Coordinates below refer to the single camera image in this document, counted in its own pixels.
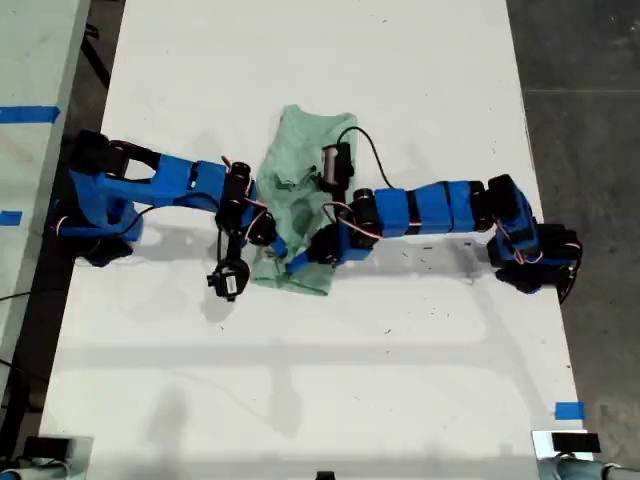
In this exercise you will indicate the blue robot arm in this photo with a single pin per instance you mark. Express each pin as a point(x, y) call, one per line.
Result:
point(430, 210)
point(170, 182)

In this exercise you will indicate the long blue tape strip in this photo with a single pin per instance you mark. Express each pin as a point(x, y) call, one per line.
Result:
point(30, 114)

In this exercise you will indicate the square blue tape patch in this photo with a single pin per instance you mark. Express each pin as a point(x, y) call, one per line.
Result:
point(570, 411)

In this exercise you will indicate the short blue tape strip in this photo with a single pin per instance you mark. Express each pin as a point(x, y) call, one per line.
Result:
point(10, 218)

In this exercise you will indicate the small black box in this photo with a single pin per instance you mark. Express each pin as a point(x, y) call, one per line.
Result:
point(47, 447)
point(575, 442)

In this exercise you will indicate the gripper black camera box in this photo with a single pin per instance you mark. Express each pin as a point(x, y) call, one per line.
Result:
point(231, 285)
point(342, 165)

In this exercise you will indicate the pale green t-shirt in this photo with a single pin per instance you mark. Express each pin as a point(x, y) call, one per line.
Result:
point(300, 135)

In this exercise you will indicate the pale side table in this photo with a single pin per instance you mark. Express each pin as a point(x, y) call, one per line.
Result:
point(30, 60)

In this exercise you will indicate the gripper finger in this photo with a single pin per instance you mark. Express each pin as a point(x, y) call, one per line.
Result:
point(300, 262)
point(279, 247)

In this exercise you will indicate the grey pipe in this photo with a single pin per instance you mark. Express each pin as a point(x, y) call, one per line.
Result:
point(575, 471)
point(35, 472)

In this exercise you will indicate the shiny metal plate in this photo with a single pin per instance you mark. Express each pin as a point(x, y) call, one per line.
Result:
point(542, 445)

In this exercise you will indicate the black stand leg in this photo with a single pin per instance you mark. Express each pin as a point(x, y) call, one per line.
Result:
point(97, 60)

